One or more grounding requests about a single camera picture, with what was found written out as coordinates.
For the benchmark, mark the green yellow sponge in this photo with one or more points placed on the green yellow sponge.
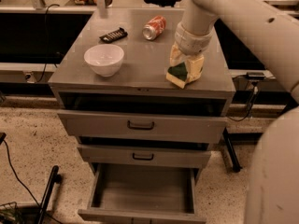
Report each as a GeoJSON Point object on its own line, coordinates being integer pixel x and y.
{"type": "Point", "coordinates": [177, 75]}

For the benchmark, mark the black snack bar wrapper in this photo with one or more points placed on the black snack bar wrapper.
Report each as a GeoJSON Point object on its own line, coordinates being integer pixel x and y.
{"type": "Point", "coordinates": [114, 36]}

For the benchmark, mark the black stand leg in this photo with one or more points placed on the black stand leg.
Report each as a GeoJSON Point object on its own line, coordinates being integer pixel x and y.
{"type": "Point", "coordinates": [55, 178]}

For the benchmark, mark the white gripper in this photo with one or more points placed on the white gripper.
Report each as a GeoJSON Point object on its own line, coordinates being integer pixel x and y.
{"type": "Point", "coordinates": [192, 43]}

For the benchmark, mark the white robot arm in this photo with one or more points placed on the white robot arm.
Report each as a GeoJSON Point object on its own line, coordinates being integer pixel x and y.
{"type": "Point", "coordinates": [273, 37]}

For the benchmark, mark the black table leg frame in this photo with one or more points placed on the black table leg frame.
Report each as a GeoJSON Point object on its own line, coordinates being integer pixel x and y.
{"type": "Point", "coordinates": [238, 138]}

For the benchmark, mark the grey metal drawer cabinet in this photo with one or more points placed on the grey metal drawer cabinet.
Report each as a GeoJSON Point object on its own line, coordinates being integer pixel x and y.
{"type": "Point", "coordinates": [140, 86]}

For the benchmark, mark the orange soda can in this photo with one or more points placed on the orange soda can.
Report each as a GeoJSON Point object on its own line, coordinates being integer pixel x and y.
{"type": "Point", "coordinates": [153, 28]}

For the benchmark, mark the white bowl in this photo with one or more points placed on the white bowl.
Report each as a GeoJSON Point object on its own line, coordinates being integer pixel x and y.
{"type": "Point", "coordinates": [104, 59]}

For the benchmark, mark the grey top drawer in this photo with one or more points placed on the grey top drawer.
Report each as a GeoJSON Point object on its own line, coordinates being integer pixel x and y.
{"type": "Point", "coordinates": [143, 126]}

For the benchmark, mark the grey open bottom drawer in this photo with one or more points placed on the grey open bottom drawer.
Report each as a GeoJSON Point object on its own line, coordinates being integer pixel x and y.
{"type": "Point", "coordinates": [136, 194]}

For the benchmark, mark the grey middle drawer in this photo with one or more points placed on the grey middle drawer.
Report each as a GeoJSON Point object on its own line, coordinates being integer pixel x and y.
{"type": "Point", "coordinates": [166, 157]}

